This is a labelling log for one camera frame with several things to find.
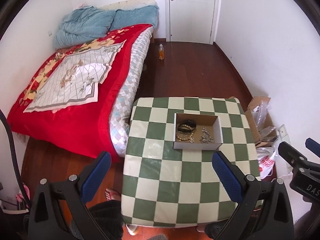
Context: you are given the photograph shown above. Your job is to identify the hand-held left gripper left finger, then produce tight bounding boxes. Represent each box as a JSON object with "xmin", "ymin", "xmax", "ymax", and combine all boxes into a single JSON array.
[{"xmin": 28, "ymin": 151, "xmax": 112, "ymax": 240}]

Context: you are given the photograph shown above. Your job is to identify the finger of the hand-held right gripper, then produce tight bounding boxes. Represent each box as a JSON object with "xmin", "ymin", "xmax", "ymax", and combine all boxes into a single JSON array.
[
  {"xmin": 278, "ymin": 141, "xmax": 309, "ymax": 172},
  {"xmin": 305, "ymin": 138, "xmax": 320, "ymax": 156}
]

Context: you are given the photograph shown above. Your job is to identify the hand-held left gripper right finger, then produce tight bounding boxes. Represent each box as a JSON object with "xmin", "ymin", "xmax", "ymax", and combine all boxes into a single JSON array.
[{"xmin": 212, "ymin": 151, "xmax": 294, "ymax": 240}]

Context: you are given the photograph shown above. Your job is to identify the wooden bead bracelet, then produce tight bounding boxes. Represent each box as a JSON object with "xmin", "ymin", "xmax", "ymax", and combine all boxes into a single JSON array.
[{"xmin": 176, "ymin": 127, "xmax": 195, "ymax": 142}]

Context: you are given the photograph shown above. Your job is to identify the black wristband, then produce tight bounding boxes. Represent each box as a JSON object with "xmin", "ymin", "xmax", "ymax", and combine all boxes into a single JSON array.
[{"xmin": 178, "ymin": 120, "xmax": 197, "ymax": 132}]

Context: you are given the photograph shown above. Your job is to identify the person's right forearm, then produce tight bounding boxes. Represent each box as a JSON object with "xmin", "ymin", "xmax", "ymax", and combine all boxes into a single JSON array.
[{"xmin": 294, "ymin": 204, "xmax": 320, "ymax": 240}]

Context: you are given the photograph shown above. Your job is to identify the white power strip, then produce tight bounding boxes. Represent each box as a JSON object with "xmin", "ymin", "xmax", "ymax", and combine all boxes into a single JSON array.
[{"xmin": 278, "ymin": 124, "xmax": 292, "ymax": 171}]

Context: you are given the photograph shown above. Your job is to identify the white red-print plastic bag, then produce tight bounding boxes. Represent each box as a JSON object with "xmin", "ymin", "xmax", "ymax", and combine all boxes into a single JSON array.
[{"xmin": 256, "ymin": 147, "xmax": 277, "ymax": 180}]

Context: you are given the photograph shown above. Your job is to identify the clear plastic packaging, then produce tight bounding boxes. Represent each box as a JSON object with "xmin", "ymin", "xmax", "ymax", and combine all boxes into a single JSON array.
[{"xmin": 252, "ymin": 102, "xmax": 278, "ymax": 142}]

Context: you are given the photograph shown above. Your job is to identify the person's left leg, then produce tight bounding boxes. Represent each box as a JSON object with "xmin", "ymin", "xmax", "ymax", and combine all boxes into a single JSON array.
[{"xmin": 67, "ymin": 188, "xmax": 125, "ymax": 240}]

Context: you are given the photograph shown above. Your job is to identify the brown cardboard box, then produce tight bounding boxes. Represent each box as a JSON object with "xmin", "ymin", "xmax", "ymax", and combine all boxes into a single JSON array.
[{"xmin": 244, "ymin": 97, "xmax": 277, "ymax": 147}]

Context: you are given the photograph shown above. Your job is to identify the green checkered tablecloth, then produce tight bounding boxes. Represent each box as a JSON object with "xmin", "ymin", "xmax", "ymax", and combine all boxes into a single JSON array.
[{"xmin": 121, "ymin": 97, "xmax": 262, "ymax": 236}]

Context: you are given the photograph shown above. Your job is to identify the bed with red blanket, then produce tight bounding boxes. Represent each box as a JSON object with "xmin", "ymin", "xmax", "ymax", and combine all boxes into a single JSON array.
[{"xmin": 7, "ymin": 23, "xmax": 153, "ymax": 163}]

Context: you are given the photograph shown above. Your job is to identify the pink slippers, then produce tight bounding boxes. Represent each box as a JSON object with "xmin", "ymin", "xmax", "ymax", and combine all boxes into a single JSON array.
[{"xmin": 14, "ymin": 183, "xmax": 31, "ymax": 210}]

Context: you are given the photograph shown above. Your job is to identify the patterned bed mattress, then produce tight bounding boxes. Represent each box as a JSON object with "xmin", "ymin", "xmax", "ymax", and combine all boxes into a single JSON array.
[{"xmin": 109, "ymin": 26, "xmax": 155, "ymax": 157}]

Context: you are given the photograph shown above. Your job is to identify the blue quilt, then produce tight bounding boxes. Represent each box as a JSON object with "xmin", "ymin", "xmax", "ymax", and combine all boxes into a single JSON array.
[{"xmin": 53, "ymin": 6, "xmax": 115, "ymax": 49}]

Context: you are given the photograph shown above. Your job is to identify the blue pillow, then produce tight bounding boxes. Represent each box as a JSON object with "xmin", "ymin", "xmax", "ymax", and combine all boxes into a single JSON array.
[{"xmin": 110, "ymin": 6, "xmax": 160, "ymax": 31}]

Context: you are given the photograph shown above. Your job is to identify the white door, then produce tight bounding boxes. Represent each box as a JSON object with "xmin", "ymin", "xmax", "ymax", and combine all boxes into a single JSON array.
[{"xmin": 165, "ymin": 0, "xmax": 222, "ymax": 45}]

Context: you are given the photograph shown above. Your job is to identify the cream headboard pad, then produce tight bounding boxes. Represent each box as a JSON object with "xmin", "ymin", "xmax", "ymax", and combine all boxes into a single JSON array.
[{"xmin": 99, "ymin": 0, "xmax": 159, "ymax": 12}]

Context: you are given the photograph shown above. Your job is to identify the black cable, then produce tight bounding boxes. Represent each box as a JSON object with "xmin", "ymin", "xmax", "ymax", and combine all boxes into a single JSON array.
[{"xmin": 0, "ymin": 109, "xmax": 31, "ymax": 207}]

